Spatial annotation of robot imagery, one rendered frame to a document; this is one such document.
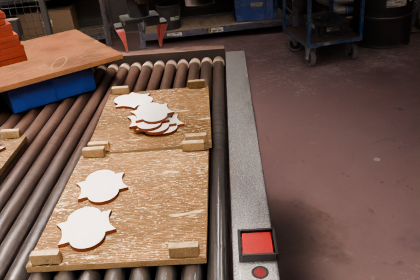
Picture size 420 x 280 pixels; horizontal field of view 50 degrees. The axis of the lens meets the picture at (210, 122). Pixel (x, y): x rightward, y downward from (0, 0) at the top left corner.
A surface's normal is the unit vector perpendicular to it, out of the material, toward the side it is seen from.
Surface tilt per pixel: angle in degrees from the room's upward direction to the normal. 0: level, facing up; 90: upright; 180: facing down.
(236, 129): 0
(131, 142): 0
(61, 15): 90
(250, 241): 0
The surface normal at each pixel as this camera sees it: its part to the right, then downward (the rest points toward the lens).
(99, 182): -0.08, -0.88
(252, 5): 0.05, 0.46
